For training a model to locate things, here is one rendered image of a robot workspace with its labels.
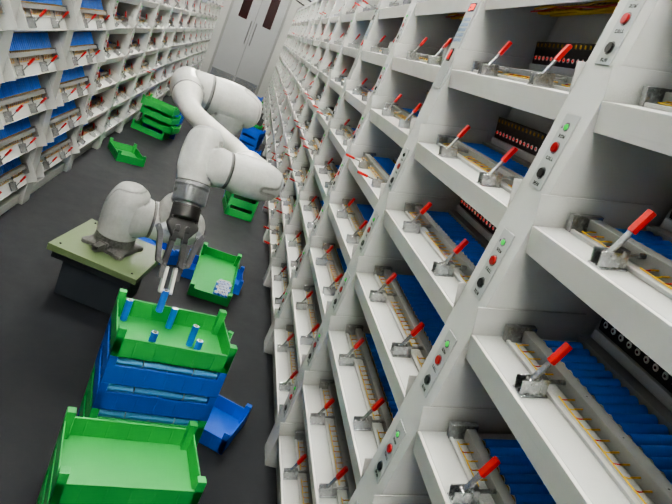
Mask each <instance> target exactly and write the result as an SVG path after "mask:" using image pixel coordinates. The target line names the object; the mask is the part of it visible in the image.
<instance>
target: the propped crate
mask: <svg viewBox="0 0 672 504"><path fill-rule="evenodd" d="M207 245H208V243H207V242H204V244H203V246H202V249H201V251H200V254H199V257H198V261H197V264H196V267H195V270H194V273H193V276H192V279H191V282H190V285H189V288H188V292H187V294H188V295H191V296H194V297H197V298H200V299H203V300H207V301H210V302H213V303H216V304H219V305H222V306H225V307H227V306H228V304H229V302H230V300H231V298H232V295H233V294H232V293H233V289H234V285H235V280H236V276H237V272H238V268H239V264H240V260H241V257H242V254H238V256H234V255H231V254H228V253H225V252H222V251H219V250H216V249H214V248H211V247H208V246H207ZM220 279H223V280H226V281H229V282H230V284H231V285H232V287H231V289H230V290H231V291H230V293H228V296H227V298H224V297H221V296H218V295H215V294H212V293H213V291H214V290H213V289H214V287H215V285H216V282H217V281H219V280H220Z"/></svg>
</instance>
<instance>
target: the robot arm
mask: <svg viewBox="0 0 672 504"><path fill-rule="evenodd" d="M170 94H171V96H172V99H173V101H174V103H175V104H176V106H177V107H178V109H179V110H180V112H181V114H182V115H183V117H184V118H185V119H186V120H187V121H188V122H189V123H190V124H191V125H192V126H193V127H194V128H193V129H191V130H190V131H189V133H188V134H187V136H186V138H185V141H184V143H183V145H182V148H181V151H180V154H179V158H178V163H177V177H176V180H175V185H174V190H173V193H170V194H168V195H166V196H165V197H164V198H163V199H162V200H161V201H160V202H157V201H154V200H152V199H151V198H150V197H151V195H150V193H149V192H148V190H147V189H146V188H144V187H143V186H142V185H140V184H138V183H135V182H131V181H124V182H121V183H120V184H118V185H116V186H115V187H114V188H113V189H112V191H111V192H110V193H109V195H108V196H107V198H106V200H105V202H104V205H103V207H102V210H101V213H100V217H99V221H98V226H97V229H96V231H95V233H94V234H92V235H89V236H83V237H82V239H81V241H82V242H83V243H86V244H89V245H91V246H92V251H94V252H104V253H106V254H108V255H110V256H112V257H113V258H114V259H116V260H119V261H121V260H122V259H123V258H125V257H127V256H129V255H131V254H134V253H136V252H141V251H143V247H142V246H141V245H139V244H137V243H135V241H136V238H141V237H146V238H149V239H152V240H155V241H156V249H155V261H157V262H158V263H159V264H160V269H159V272H158V277H159V278H161V280H160V284H159V287H158V292H160V293H162V291H163V288H164V284H165V281H166V277H167V274H168V270H169V266H166V265H167V263H168V260H169V257H170V255H171V252H172V249H173V246H174V245H179V246H180V249H179V255H178V261H177V266H176V267H177V268H173V271H172V275H171V279H170V283H169V287H168V290H169V291H170V292H169V295H172V293H173V288H174V284H175V281H177V282H179V280H180V276H181V272H182V270H183V269H189V268H190V266H191V264H192V262H193V260H194V257H195V255H196V253H197V251H198V248H199V246H200V244H201V242H202V241H203V240H204V239H205V238H206V236H205V235H203V234H204V231H205V220H204V218H203V216H202V215H201V208H200V207H205V206H206V202H207V198H208V194H209V192H210V187H217V188H221V189H224V190H227V191H229V192H231V193H233V194H236V195H238V196H242V197H245V198H248V199H252V200H257V201H270V200H273V199H275V198H277V197H278V196H279V194H280V193H281V190H282V188H283V185H284V179H283V176H282V174H281V172H280V171H279V170H278V169H277V168H275V167H274V166H272V165H270V164H269V163H268V162H267V161H266V160H264V159H263V158H262V157H261V156H260V155H259V154H257V153H256V152H254V151H250V150H248V148H247V147H246V146H245V145H244V144H243V143H241V142H240V141H239V140H238V139H237V138H236V137H235V136H234V135H236V134H237V133H238V132H239V131H240V130H241V129H243V128H246V129H247V128H251V127H254V126H255V125H256V124H257V123H258V121H259V119H260V117H261V113H262V103H261V101H260V100H259V99H258V97H257V96H256V95H255V94H254V93H252V92H251V91H250V90H248V89H247V88H245V87H243V86H241V85H239V84H237V83H234V82H232V81H230V80H227V79H224V78H220V77H217V76H214V75H211V74H208V73H205V72H202V71H199V70H196V69H195V68H192V67H188V66H184V67H180V68H178V69H177V70H176V71H175V72H174V73H173V75H172V77H171V79H170ZM162 243H167V247H166V249H165V252H164V255H163V258H162V259H161V254H162ZM192 244H193V246H192V248H191V250H190V253H189V255H188V257H187V259H186V262H185V264H184V259H185V253H186V248H187V245H192Z"/></svg>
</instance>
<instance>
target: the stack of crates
mask: <svg viewBox="0 0 672 504"><path fill-rule="evenodd" d="M76 413H77V407H67V410H66V413H65V416H64V419H63V422H62V426H61V429H60V432H59V435H58V438H57V441H56V444H55V447H54V450H53V453H52V456H51V459H50V462H49V465H48V468H47V471H46V474H45V478H44V481H43V484H42V487H41V490H40V493H39V496H38V499H37V502H36V504H198V502H199V500H200V498H201V495H202V493H203V491H204V488H205V486H206V484H207V481H206V477H205V476H201V474H200V467H199V461H198V454H197V447H196V441H195V432H196V430H197V427H198V425H197V421H189V423H188V426H187V428H181V427H172V426H162V425H153V424H144V423H135V422H126V421H117V420H108V419H99V418H90V417H81V416H76Z"/></svg>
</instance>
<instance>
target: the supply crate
mask: <svg viewBox="0 0 672 504"><path fill-rule="evenodd" d="M126 295H127V289H123V288H120V289H119V292H118V295H117V298H116V301H115V304H114V307H113V310H112V313H111V338H110V355H111V356H117V357H124V358H130V359H136V360H143V361H149V362H155V363H162V364H168V365H174V366H181V367H187V368H193V369H200V370H206V371H212V372H219V373H225V374H228V371H229V369H230V366H231V364H232V362H233V359H234V357H235V354H236V352H237V346H236V345H233V344H231V343H230V340H229V336H228V333H227V329H226V326H225V322H224V320H225V317H226V315H227V312H226V310H223V309H220V310H219V312H218V315H217V316H215V315H210V314H205V313H200V312H195V311H190V310H186V309H181V308H178V309H179V310H178V312H177V315H176V318H175V320H174V323H173V326H172V328H171V329H167V328H165V325H166V322H167V320H168V317H169V314H170V312H171V309H172V307H171V306H166V305H165V306H164V309H163V312H162V313H159V312H156V307H157V304H156V303H151V302H146V301H141V300H137V299H133V300H134V301H133V304H132V307H131V310H130V313H129V316H128V319H127V321H121V320H120V317H121V314H122V311H123V308H124V305H125V302H126V299H127V297H126ZM193 324H197V325H199V326H200V327H199V330H198V333H197V335H196V338H195V340H194V343H193V345H192V347H188V346H186V342H187V339H188V337H189V334H190V332H191V329H192V326H193ZM152 330H157V331H158V332H159V334H158V337H157V339H156V342H150V341H148V339H149V337H150V334H151V331H152ZM197 339H202V340H203V341H204V342H203V344H202V347H201V349H200V350H196V349H193V348H194V345H195V343H196V340H197Z"/></svg>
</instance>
